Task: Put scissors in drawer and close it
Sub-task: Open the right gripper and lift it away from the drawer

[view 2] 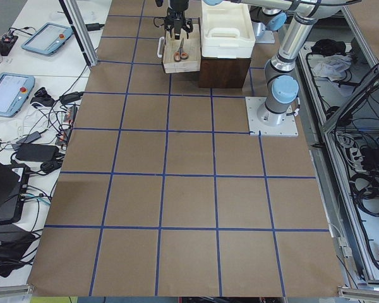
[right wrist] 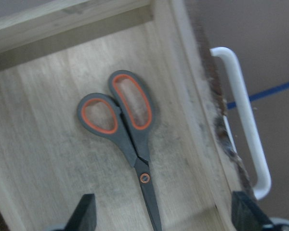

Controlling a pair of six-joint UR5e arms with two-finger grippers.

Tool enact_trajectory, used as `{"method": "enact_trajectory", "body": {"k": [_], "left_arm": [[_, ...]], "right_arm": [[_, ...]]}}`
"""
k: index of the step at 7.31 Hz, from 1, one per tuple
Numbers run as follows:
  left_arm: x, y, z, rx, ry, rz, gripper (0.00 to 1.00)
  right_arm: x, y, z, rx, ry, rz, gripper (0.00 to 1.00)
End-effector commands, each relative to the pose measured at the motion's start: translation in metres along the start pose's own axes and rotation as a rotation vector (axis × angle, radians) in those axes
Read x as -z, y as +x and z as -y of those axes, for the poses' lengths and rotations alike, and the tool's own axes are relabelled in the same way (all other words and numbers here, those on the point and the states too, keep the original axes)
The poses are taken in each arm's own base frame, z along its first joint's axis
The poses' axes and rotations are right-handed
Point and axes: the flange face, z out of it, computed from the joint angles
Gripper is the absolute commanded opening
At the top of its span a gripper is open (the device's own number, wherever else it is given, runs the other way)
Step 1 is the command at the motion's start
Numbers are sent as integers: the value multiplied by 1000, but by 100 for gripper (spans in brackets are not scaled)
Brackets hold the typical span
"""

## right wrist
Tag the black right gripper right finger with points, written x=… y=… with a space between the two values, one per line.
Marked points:
x=246 y=215

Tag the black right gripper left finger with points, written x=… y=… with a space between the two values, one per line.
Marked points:
x=84 y=217

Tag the grey orange scissors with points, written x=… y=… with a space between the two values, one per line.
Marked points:
x=132 y=139

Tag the wooden drawer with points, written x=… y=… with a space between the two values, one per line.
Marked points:
x=54 y=54

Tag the white drawer handle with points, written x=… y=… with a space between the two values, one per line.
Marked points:
x=238 y=87

